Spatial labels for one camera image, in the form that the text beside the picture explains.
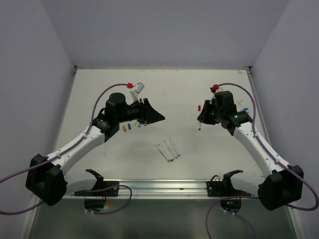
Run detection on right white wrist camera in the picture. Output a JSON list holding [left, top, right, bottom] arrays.
[[210, 84, 223, 99]]

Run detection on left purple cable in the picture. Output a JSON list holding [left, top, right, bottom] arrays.
[[0, 82, 133, 216]]

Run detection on yellow marker pen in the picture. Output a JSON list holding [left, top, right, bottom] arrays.
[[164, 141, 175, 161]]

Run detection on orange marker pen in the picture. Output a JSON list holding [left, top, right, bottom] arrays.
[[156, 144, 171, 162]]

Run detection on purple cable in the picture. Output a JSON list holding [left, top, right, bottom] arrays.
[[204, 83, 319, 239], [0, 82, 133, 216]]

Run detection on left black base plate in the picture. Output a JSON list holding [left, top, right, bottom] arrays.
[[74, 181, 119, 197]]

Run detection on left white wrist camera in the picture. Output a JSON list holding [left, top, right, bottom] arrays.
[[130, 82, 145, 102]]

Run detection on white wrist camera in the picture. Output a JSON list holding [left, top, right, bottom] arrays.
[[210, 84, 223, 99], [130, 82, 145, 102]]

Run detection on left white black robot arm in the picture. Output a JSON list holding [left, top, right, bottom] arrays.
[[25, 93, 165, 206]]

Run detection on light blue capped marker pen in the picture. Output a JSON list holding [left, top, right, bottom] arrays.
[[167, 143, 178, 159]]

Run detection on left controller box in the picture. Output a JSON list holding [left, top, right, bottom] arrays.
[[84, 199, 109, 212]]

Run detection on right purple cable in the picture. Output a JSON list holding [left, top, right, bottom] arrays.
[[204, 83, 319, 239]]

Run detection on pink capped marker pen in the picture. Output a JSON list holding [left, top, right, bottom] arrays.
[[169, 137, 180, 157]]

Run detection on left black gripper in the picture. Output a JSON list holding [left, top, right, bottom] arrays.
[[116, 98, 164, 124]]

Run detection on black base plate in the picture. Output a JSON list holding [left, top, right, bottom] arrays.
[[74, 181, 119, 197], [206, 175, 251, 197]]

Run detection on controller box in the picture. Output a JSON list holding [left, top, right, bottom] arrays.
[[84, 199, 109, 212], [220, 199, 242, 213]]

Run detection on right controller box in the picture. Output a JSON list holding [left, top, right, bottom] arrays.
[[220, 199, 242, 213]]

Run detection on red capped marker pen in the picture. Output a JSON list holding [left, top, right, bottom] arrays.
[[197, 105, 201, 131]]

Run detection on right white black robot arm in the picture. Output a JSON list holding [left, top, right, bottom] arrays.
[[197, 91, 304, 211]]

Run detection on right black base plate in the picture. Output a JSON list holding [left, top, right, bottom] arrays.
[[206, 175, 251, 197]]

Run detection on aluminium mounting rail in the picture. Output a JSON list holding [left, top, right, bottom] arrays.
[[31, 178, 295, 199]]

